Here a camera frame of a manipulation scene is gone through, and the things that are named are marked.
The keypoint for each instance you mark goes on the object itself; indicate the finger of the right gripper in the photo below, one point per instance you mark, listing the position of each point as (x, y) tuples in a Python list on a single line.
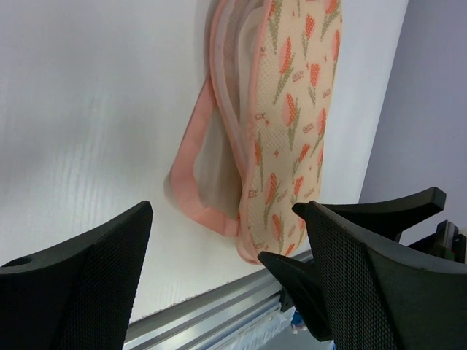
[(302, 283)]

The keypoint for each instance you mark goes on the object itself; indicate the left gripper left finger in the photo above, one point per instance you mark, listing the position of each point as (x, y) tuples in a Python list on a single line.
[(78, 294)]

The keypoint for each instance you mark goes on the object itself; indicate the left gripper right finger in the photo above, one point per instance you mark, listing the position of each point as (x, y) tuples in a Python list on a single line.
[(380, 294)]

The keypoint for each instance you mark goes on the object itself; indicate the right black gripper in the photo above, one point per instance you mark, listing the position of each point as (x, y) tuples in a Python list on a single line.
[(391, 218)]

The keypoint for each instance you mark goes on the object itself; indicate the floral mesh laundry bag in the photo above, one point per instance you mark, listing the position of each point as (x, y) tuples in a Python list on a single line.
[(254, 145)]

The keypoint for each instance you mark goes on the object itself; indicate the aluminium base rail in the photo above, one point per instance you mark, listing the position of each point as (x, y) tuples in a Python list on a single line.
[(211, 318)]

